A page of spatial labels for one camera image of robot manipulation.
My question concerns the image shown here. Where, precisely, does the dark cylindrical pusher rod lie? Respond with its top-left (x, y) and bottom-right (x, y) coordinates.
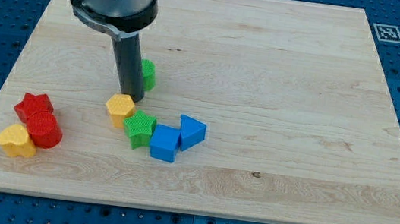
top-left (112, 33), bottom-right (144, 103)

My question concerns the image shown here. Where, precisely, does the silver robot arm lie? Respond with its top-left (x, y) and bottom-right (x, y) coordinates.
top-left (70, 0), bottom-right (158, 103)

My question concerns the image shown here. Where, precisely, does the blue cube block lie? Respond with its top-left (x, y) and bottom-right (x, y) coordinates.
top-left (150, 124), bottom-right (181, 163)

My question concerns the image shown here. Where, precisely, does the blue triangle block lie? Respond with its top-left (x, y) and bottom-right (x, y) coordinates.
top-left (180, 115), bottom-right (206, 151)

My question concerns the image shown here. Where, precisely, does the green cylinder block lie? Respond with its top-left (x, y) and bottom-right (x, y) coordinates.
top-left (142, 58), bottom-right (156, 91)

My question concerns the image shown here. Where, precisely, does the yellow hexagon block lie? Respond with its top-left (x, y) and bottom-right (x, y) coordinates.
top-left (106, 93), bottom-right (136, 128)

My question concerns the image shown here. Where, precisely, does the green star block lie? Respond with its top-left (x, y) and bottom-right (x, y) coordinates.
top-left (123, 110), bottom-right (158, 150)

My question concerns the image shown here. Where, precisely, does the red star block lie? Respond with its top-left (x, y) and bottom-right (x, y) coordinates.
top-left (14, 93), bottom-right (54, 124)

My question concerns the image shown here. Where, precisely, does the red cylinder block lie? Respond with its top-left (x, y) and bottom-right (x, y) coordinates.
top-left (27, 112), bottom-right (63, 149)

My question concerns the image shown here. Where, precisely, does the wooden board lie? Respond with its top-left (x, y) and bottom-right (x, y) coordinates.
top-left (0, 0), bottom-right (400, 224)

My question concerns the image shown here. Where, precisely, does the yellow heart block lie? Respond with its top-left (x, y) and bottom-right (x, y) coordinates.
top-left (0, 124), bottom-right (36, 158)

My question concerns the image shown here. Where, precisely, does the white fiducial marker tag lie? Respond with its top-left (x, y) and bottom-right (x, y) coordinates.
top-left (373, 23), bottom-right (400, 44)

